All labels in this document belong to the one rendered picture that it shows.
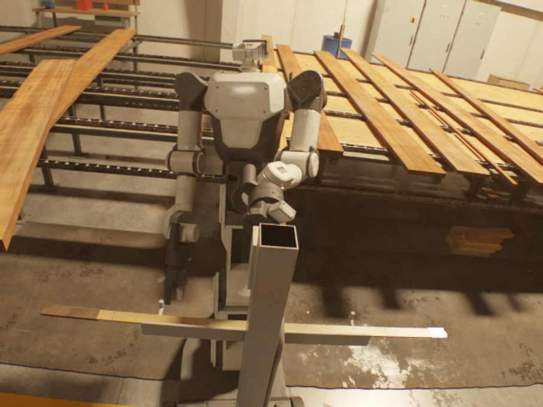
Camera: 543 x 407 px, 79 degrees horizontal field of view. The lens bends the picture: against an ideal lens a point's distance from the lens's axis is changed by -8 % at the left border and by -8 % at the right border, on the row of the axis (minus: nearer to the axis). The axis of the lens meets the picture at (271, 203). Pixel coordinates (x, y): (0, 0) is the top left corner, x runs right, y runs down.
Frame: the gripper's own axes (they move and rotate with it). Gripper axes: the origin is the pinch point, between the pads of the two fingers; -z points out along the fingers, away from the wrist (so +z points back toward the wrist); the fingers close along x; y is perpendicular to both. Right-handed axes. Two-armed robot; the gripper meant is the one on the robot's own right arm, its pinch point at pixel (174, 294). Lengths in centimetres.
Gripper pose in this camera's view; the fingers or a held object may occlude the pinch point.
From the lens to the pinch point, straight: 137.5
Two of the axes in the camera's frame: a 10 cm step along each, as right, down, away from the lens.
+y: 9.8, 0.8, -1.7
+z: 0.9, -9.9, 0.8
